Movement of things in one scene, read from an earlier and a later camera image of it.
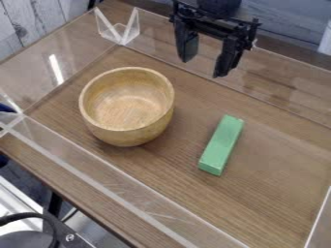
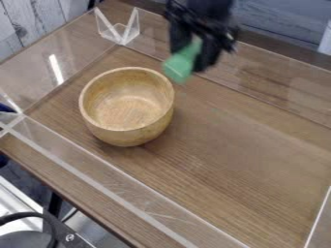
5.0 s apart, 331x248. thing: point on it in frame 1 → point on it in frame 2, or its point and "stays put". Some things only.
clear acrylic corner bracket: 119,33 stays put
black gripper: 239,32 → 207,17
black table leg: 55,204 stays put
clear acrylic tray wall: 174,159 stays put
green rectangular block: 222,145 → 179,64
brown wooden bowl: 126,104 stays put
